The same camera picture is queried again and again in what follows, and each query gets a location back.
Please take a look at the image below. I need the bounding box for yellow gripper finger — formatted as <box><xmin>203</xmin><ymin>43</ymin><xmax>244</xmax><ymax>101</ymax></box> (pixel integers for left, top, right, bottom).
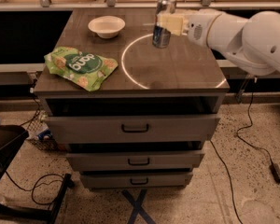
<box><xmin>158</xmin><ymin>13</ymin><xmax>184</xmax><ymax>35</ymax></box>

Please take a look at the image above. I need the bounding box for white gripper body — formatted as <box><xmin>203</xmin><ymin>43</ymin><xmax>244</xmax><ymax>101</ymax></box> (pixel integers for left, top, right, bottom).
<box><xmin>184</xmin><ymin>8</ymin><xmax>222</xmax><ymax>47</ymax></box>

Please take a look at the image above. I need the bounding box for silver blue redbull can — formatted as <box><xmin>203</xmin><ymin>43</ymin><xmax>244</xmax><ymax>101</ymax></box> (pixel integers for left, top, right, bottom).
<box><xmin>152</xmin><ymin>0</ymin><xmax>176</xmax><ymax>49</ymax></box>

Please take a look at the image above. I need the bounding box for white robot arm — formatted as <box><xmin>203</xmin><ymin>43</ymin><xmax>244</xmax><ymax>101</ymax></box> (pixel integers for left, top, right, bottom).
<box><xmin>157</xmin><ymin>8</ymin><xmax>280</xmax><ymax>77</ymax></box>

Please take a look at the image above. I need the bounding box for green rice chip bag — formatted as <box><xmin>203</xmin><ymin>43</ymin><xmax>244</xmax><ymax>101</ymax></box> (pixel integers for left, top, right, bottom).
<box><xmin>44</xmin><ymin>47</ymin><xmax>118</xmax><ymax>91</ymax></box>

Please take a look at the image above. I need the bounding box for white bowl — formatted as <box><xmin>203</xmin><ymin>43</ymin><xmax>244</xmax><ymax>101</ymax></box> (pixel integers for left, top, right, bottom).
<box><xmin>88</xmin><ymin>16</ymin><xmax>125</xmax><ymax>39</ymax></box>

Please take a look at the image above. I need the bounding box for grey drawer cabinet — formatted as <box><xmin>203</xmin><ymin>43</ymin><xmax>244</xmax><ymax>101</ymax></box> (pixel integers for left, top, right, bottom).
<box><xmin>35</xmin><ymin>8</ymin><xmax>229</xmax><ymax>176</ymax></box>

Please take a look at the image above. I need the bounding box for top grey drawer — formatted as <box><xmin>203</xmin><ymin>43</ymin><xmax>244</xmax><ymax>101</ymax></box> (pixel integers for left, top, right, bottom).
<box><xmin>47</xmin><ymin>114</ymin><xmax>219</xmax><ymax>144</ymax></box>

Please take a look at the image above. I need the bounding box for grey drawer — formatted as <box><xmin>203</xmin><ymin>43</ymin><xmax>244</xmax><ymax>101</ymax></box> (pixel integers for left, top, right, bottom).
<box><xmin>66</xmin><ymin>150</ymin><xmax>204</xmax><ymax>172</ymax></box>
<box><xmin>80</xmin><ymin>172</ymin><xmax>193</xmax><ymax>189</ymax></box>
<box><xmin>47</xmin><ymin>114</ymin><xmax>219</xmax><ymax>144</ymax></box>

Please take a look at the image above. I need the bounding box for middle grey drawer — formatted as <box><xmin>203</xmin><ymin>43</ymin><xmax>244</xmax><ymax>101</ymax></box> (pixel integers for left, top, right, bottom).
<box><xmin>66</xmin><ymin>150</ymin><xmax>204</xmax><ymax>172</ymax></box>

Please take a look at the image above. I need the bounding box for bottom grey drawer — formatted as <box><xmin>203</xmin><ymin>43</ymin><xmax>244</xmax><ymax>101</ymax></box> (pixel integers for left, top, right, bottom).
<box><xmin>80</xmin><ymin>172</ymin><xmax>193</xmax><ymax>189</ymax></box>

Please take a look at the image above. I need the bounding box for black chair base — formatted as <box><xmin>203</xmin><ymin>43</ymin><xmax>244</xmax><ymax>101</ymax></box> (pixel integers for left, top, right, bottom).
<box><xmin>0</xmin><ymin>110</ymin><xmax>73</xmax><ymax>224</ymax></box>

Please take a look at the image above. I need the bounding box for long black floor cable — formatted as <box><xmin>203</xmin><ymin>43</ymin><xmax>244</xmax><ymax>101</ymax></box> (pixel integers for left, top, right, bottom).
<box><xmin>209</xmin><ymin>139</ymin><xmax>245</xmax><ymax>224</ymax></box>

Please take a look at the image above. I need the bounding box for black power adapter cable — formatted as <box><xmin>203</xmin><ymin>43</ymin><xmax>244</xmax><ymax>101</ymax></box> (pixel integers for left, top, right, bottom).
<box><xmin>235</xmin><ymin>91</ymin><xmax>280</xmax><ymax>192</ymax></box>

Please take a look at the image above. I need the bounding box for wire basket with items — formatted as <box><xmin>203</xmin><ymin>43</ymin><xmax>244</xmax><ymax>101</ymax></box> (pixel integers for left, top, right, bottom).
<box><xmin>27</xmin><ymin>115</ymin><xmax>62</xmax><ymax>151</ymax></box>

